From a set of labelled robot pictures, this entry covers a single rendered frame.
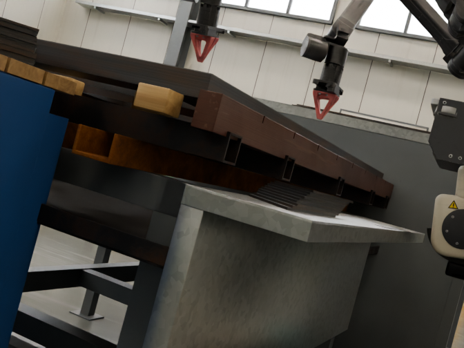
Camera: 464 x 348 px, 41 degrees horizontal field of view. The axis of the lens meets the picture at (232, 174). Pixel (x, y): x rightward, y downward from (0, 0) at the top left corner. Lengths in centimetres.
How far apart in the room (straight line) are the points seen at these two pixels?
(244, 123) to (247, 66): 1075
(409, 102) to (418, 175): 855
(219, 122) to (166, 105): 9
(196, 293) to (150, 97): 31
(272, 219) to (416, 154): 169
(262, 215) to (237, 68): 1102
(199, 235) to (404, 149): 169
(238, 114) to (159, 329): 36
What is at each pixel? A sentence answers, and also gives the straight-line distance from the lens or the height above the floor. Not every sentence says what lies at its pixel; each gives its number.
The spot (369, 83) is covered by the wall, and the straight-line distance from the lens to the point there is 1117.
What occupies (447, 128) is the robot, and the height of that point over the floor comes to 97.
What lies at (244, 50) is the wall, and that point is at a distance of 1189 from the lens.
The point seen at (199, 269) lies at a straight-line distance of 94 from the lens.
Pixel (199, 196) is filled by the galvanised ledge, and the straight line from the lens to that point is 90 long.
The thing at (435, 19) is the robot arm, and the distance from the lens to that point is 211.
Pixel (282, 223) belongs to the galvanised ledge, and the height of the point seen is 66.
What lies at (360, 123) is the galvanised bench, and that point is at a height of 103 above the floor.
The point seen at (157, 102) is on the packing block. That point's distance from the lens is 98.
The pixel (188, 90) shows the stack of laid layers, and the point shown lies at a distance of 101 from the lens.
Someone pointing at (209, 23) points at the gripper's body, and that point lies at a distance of 169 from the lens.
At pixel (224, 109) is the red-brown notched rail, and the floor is 80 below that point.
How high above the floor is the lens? 72
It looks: level
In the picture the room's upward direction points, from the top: 15 degrees clockwise
